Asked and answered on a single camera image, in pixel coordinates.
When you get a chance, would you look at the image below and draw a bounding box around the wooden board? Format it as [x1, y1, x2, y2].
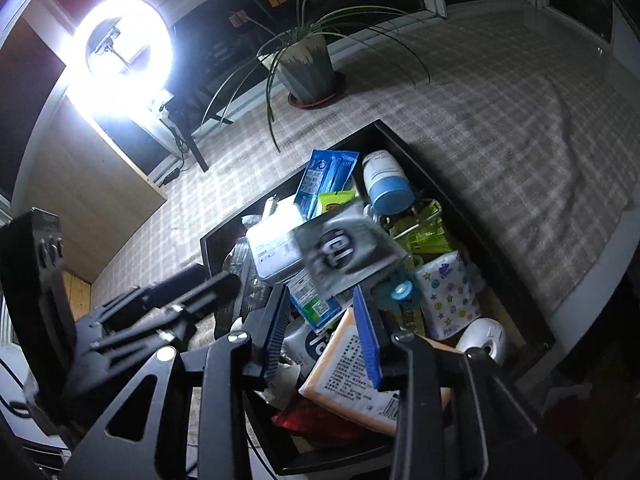
[22, 95, 168, 286]

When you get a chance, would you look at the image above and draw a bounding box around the plaid tablecloth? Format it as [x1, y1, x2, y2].
[90, 7, 633, 356]

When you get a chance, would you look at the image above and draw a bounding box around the blue plastic packet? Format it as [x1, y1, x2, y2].
[293, 149, 362, 220]

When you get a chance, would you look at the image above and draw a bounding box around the grey white box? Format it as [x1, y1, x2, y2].
[246, 217, 307, 282]

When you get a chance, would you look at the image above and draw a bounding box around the potted plant grey pot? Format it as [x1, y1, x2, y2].
[202, 0, 433, 153]

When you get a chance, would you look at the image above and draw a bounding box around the silver foil packet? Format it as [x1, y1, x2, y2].
[292, 317, 333, 376]
[291, 199, 407, 302]

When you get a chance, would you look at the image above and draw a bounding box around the red packet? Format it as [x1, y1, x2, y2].
[272, 400, 361, 443]

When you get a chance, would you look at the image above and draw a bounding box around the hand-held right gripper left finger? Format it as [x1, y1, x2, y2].
[60, 284, 291, 480]

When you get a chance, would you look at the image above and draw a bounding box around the ring light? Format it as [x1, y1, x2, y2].
[75, 0, 176, 92]

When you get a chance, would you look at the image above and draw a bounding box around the white round dispenser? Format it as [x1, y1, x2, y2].
[456, 316, 510, 365]

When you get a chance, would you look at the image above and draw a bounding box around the brown pot saucer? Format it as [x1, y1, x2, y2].
[287, 72, 347, 109]

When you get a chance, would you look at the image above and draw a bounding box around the white blue green packet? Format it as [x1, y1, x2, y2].
[289, 269, 347, 335]

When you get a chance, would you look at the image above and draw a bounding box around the white bottle blue cap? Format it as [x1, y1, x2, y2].
[361, 150, 417, 216]

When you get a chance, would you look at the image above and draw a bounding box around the green clips bundle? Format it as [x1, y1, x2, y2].
[382, 199, 451, 261]

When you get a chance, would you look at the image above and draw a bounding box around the beige tissue packet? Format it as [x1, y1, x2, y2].
[298, 306, 416, 437]

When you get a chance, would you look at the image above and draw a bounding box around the black storage box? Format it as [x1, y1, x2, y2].
[199, 119, 557, 478]

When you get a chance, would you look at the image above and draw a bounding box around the black phone holder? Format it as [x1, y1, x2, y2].
[86, 26, 123, 61]

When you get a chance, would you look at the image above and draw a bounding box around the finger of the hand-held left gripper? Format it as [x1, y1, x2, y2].
[92, 265, 208, 321]
[95, 272, 242, 356]

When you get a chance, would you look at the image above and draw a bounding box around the patterned tissue pack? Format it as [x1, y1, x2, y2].
[411, 251, 483, 342]

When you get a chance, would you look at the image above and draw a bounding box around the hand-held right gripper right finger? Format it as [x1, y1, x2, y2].
[352, 286, 583, 480]

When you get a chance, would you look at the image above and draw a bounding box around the clear plastic bottle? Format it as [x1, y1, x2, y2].
[222, 214, 258, 281]

